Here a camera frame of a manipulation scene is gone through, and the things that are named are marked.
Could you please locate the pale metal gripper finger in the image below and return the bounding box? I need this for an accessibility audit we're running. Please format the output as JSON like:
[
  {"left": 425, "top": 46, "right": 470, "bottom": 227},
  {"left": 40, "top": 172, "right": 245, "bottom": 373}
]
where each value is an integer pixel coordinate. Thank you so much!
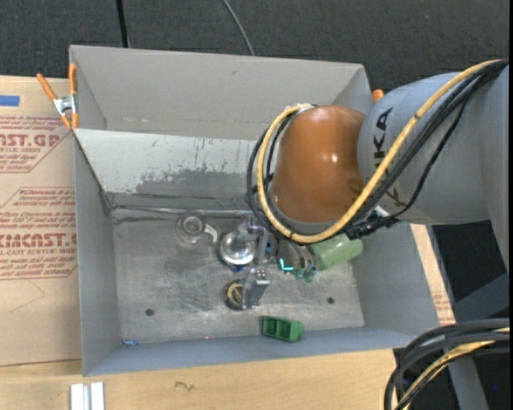
[
  {"left": 242, "top": 267, "right": 270, "bottom": 310},
  {"left": 233, "top": 216, "right": 264, "bottom": 247}
]

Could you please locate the black and gold round lid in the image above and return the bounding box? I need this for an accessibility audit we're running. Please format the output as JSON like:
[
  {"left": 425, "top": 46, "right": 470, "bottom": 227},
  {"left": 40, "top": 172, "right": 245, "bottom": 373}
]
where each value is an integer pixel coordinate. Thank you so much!
[{"left": 223, "top": 281, "right": 247, "bottom": 311}]

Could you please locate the clear round glass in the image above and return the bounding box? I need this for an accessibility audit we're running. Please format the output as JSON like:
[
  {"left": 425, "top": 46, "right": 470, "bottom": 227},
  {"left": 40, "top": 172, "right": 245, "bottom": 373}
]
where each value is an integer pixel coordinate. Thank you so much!
[{"left": 218, "top": 230, "right": 257, "bottom": 269}]

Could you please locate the green plastic block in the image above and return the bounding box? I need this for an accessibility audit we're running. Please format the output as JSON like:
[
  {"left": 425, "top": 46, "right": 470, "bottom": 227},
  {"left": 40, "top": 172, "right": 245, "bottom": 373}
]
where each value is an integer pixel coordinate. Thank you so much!
[{"left": 261, "top": 315, "right": 305, "bottom": 343}]

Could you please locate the pale green cylinder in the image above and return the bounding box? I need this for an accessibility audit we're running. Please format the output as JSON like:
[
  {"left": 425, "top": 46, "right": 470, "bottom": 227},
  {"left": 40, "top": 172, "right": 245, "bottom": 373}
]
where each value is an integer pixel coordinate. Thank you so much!
[{"left": 310, "top": 234, "right": 364, "bottom": 269}]

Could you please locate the clear glass cup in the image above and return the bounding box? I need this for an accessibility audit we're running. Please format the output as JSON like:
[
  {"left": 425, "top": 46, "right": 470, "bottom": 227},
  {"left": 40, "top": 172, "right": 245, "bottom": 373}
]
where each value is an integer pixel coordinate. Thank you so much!
[{"left": 174, "top": 211, "right": 220, "bottom": 245}]

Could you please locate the grey metal bin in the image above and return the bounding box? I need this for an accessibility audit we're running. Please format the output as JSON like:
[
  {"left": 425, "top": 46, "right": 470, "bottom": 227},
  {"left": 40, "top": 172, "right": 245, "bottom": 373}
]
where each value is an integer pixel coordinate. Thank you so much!
[{"left": 68, "top": 44, "right": 418, "bottom": 378}]

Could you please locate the brown cardboard board, red print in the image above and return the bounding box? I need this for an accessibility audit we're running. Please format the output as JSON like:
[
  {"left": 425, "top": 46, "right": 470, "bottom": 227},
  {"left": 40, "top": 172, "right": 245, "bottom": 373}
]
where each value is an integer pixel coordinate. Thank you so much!
[{"left": 0, "top": 73, "right": 457, "bottom": 367}]

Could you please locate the black cylinder on white bracket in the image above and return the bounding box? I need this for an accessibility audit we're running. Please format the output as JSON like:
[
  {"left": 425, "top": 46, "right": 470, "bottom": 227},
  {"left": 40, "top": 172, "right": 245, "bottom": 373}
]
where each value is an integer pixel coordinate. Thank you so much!
[{"left": 344, "top": 206, "right": 401, "bottom": 241}]

